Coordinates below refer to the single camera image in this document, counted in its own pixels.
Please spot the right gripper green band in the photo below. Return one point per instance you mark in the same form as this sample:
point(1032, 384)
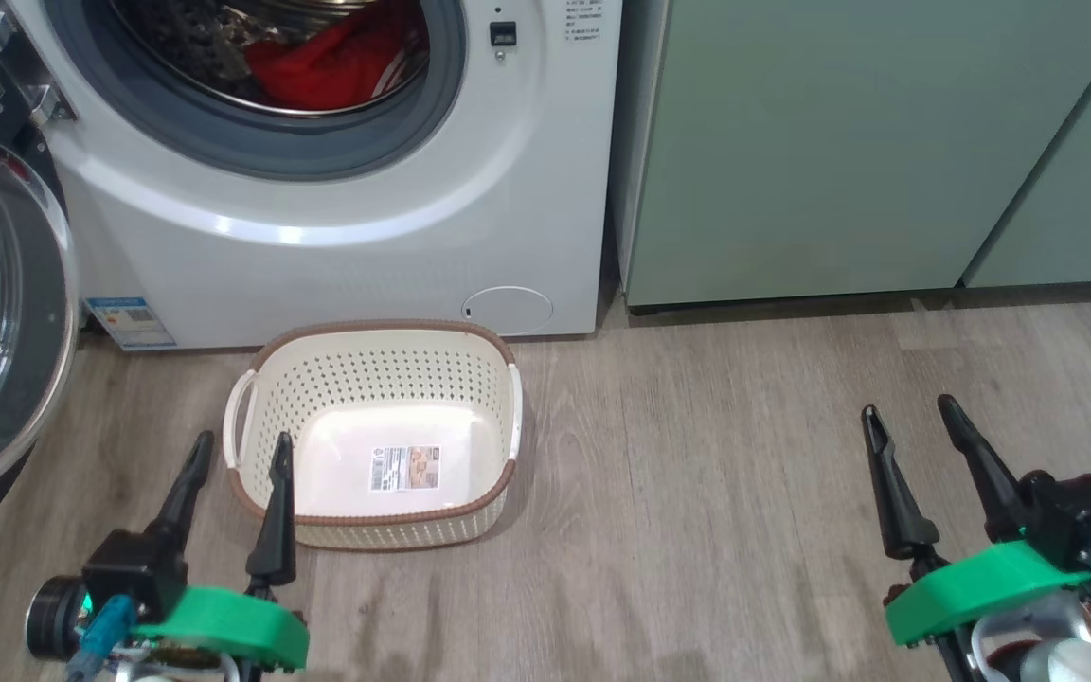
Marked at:
point(972, 587)

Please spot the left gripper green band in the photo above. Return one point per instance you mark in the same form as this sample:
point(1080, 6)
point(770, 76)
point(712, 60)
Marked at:
point(233, 620)

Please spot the plain red garment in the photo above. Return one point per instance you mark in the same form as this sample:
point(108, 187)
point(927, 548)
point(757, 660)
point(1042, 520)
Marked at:
point(309, 71)

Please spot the cream perforated laundry basket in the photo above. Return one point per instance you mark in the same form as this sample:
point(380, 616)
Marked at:
point(366, 379)

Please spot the white washing machine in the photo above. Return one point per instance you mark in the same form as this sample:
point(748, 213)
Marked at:
point(366, 246)

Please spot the blue energy label sticker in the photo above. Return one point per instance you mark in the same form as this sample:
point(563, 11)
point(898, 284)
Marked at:
point(129, 322)

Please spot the round white filter cover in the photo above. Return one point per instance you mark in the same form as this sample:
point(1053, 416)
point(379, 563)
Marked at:
point(508, 311)

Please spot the pale green cabinet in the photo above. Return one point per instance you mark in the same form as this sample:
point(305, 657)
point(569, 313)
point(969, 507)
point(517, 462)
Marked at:
point(792, 142)

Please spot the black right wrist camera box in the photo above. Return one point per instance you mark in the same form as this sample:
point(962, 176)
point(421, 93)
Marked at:
point(1081, 516)

